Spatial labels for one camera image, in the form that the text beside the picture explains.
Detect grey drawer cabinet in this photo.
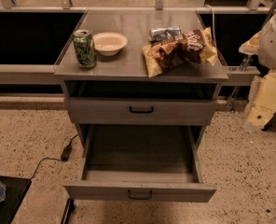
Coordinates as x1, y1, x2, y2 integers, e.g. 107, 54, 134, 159
55, 8, 228, 143

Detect brown yellow chip bag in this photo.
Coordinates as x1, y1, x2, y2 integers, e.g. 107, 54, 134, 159
142, 28, 217, 77

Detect black tray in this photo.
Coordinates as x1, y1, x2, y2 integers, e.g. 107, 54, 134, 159
0, 175, 32, 224

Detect green soda can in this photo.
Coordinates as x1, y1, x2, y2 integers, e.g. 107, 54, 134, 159
73, 30, 96, 68

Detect white cable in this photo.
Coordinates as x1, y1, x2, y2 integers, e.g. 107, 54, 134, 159
204, 4, 218, 49

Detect black power adapter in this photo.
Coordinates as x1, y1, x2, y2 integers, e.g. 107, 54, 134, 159
61, 145, 72, 161

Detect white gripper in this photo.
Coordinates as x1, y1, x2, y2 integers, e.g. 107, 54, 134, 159
239, 12, 276, 132

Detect black floor object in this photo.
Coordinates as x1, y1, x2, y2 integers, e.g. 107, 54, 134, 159
61, 198, 74, 224

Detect crushed silver can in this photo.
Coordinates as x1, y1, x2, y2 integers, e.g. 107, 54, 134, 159
149, 26, 181, 42

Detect open grey drawer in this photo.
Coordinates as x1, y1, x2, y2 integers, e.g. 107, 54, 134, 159
64, 125, 216, 203

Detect white bowl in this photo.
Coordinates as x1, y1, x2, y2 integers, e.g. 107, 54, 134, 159
93, 32, 128, 56

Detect closed grey top drawer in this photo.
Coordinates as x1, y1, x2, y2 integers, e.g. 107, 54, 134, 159
65, 97, 215, 126

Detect black power cable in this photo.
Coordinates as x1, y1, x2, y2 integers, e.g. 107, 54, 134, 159
30, 133, 80, 181

